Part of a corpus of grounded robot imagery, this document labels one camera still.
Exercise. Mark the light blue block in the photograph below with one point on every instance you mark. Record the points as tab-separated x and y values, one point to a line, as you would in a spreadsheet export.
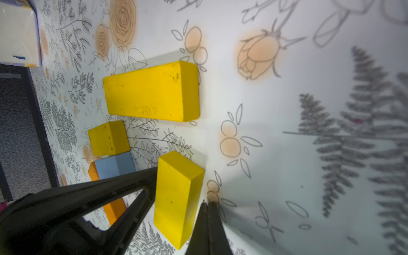
115	165

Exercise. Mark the long yellow block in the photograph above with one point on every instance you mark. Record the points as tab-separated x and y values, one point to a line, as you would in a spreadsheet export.
166	92

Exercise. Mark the purple card box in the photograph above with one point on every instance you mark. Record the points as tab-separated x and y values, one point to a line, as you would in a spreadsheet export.
19	35

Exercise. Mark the small yellow block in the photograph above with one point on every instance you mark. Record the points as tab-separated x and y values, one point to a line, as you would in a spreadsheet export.
178	189

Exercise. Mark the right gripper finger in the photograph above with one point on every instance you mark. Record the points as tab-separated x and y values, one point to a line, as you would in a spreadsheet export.
208	237

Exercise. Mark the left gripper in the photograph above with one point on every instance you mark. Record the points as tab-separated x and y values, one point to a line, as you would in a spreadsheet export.
52	222

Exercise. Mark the orange block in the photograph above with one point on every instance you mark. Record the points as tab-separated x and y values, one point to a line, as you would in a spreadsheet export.
113	210

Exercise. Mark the lower yellow block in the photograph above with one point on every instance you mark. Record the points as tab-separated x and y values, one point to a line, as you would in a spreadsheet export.
109	139

